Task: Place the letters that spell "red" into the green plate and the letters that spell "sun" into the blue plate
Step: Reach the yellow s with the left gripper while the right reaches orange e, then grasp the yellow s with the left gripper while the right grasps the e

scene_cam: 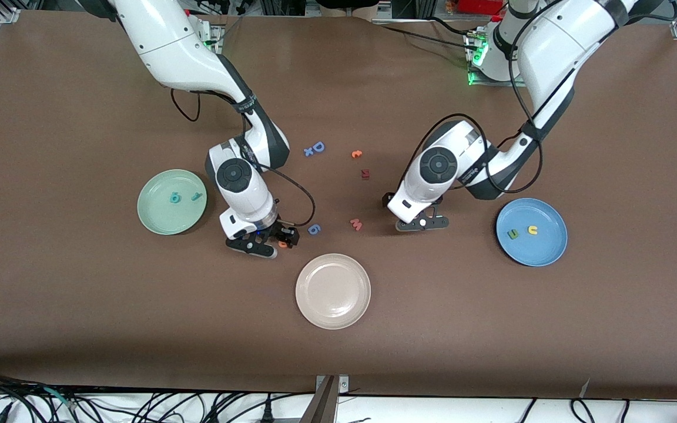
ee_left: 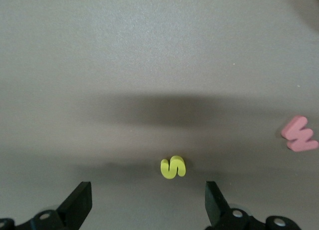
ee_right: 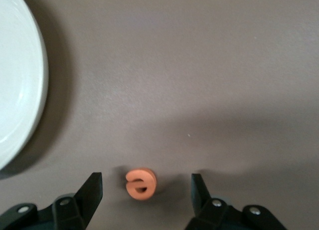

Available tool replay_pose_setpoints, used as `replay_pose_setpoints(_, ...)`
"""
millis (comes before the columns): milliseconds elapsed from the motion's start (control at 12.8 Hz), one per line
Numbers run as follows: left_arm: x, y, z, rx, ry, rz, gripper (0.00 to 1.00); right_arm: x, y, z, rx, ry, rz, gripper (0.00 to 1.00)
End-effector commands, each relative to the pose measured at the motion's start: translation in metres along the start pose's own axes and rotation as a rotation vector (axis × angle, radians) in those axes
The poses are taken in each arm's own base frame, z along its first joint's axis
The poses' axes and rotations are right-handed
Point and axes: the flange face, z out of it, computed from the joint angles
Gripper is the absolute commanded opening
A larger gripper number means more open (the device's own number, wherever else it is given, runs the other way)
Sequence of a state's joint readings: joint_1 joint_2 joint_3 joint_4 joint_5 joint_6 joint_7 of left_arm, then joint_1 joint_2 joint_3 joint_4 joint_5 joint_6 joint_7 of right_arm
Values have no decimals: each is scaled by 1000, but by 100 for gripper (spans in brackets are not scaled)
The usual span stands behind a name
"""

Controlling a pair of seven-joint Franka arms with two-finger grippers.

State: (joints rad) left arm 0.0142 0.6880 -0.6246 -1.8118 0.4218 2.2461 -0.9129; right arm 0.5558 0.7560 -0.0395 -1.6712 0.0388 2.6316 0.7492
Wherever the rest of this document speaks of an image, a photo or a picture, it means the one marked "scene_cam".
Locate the beige plate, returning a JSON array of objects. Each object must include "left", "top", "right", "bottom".
[{"left": 295, "top": 253, "right": 372, "bottom": 330}]

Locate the light green plate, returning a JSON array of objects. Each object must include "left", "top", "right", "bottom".
[{"left": 137, "top": 169, "right": 208, "bottom": 236}]

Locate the blue plate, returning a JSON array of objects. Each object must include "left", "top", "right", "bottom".
[{"left": 496, "top": 198, "right": 568, "bottom": 267}]

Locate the person in background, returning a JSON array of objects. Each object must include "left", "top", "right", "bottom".
[{"left": 318, "top": 0, "right": 381, "bottom": 18}]

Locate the brown table cover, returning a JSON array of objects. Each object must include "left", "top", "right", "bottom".
[{"left": 0, "top": 11, "right": 677, "bottom": 401}]

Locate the red box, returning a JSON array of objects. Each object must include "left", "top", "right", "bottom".
[{"left": 458, "top": 0, "right": 507, "bottom": 15}]

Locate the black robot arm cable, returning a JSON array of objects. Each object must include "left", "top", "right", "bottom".
[
  {"left": 170, "top": 88, "right": 317, "bottom": 228},
  {"left": 400, "top": 0, "right": 677, "bottom": 196}
]

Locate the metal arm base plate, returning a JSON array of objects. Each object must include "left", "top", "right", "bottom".
[
  {"left": 467, "top": 29, "right": 527, "bottom": 88},
  {"left": 189, "top": 18, "right": 224, "bottom": 56}
]

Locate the small metal table bracket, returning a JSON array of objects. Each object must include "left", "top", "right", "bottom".
[{"left": 315, "top": 375, "right": 350, "bottom": 394}]

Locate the black base cable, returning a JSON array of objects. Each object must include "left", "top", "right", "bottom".
[
  {"left": 427, "top": 16, "right": 480, "bottom": 36},
  {"left": 383, "top": 26, "right": 480, "bottom": 51}
]

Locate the grey aluminium post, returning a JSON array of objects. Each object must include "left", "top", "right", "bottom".
[{"left": 300, "top": 376, "right": 339, "bottom": 423}]

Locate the teal cable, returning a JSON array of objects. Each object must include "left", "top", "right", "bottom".
[{"left": 43, "top": 387, "right": 78, "bottom": 410}]

